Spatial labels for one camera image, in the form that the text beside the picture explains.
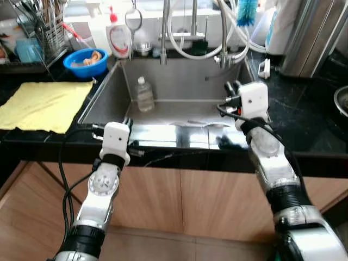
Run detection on small white plastic holder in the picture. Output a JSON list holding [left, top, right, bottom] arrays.
[[258, 58, 271, 80]]

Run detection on clear plastic bottle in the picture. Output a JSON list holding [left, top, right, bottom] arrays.
[[135, 76, 156, 113]]

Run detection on stainless steel sink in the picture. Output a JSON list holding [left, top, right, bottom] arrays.
[[78, 57, 256, 127]]

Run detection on dark green sponge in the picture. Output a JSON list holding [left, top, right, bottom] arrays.
[[190, 41, 210, 58]]

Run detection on brown wooden cabinet door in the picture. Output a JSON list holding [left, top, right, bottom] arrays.
[[181, 167, 348, 243], [22, 163, 184, 233]]

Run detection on blue plastic bowl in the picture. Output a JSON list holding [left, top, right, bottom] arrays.
[[63, 48, 109, 80]]

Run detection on steel tap pipe with bar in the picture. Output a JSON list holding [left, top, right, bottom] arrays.
[[159, 0, 206, 43]]

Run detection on white plastic container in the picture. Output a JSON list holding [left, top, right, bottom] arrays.
[[265, 0, 297, 56]]

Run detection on blue bottle brush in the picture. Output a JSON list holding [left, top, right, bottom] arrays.
[[237, 0, 259, 28]]

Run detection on small steel cup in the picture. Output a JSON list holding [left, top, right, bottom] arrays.
[[133, 42, 153, 57]]

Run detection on beige scrub sponge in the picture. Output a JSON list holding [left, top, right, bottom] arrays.
[[73, 51, 104, 67]]

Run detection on steel spring faucet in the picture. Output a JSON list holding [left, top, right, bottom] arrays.
[[159, 0, 170, 66]]

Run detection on yellow dish cloth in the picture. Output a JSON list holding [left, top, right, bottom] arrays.
[[0, 82, 94, 134]]

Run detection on white red pump soap bottle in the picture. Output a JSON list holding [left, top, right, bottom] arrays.
[[105, 7, 133, 59]]

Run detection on tall stainless steel canister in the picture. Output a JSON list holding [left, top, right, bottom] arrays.
[[280, 0, 348, 79]]

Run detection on white spray bottle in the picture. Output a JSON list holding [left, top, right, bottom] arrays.
[[87, 14, 112, 52]]

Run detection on flat steel plate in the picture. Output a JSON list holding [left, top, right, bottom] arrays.
[[334, 87, 348, 117]]

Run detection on light blue mug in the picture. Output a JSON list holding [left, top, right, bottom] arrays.
[[14, 39, 43, 63]]

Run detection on brown wooden cabinet side panel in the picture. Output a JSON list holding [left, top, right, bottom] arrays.
[[0, 163, 71, 261]]

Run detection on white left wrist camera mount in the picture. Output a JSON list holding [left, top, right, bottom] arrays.
[[102, 122, 131, 165]]

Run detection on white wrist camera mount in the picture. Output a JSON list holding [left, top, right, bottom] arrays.
[[238, 82, 271, 123], [102, 122, 131, 165]]

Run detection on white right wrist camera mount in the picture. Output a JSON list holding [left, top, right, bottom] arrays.
[[238, 82, 271, 123]]

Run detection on steel flexible hose faucet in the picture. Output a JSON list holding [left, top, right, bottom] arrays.
[[215, 0, 237, 70]]

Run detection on white flexible hose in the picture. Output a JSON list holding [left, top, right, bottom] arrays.
[[167, 0, 268, 60]]

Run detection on red handled utensil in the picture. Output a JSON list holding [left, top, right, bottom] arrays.
[[61, 22, 85, 43]]

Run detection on steel wire ring utensil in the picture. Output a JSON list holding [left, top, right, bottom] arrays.
[[124, 0, 143, 60]]

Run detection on steel wire dish rack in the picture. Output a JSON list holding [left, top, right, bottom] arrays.
[[0, 0, 69, 74]]

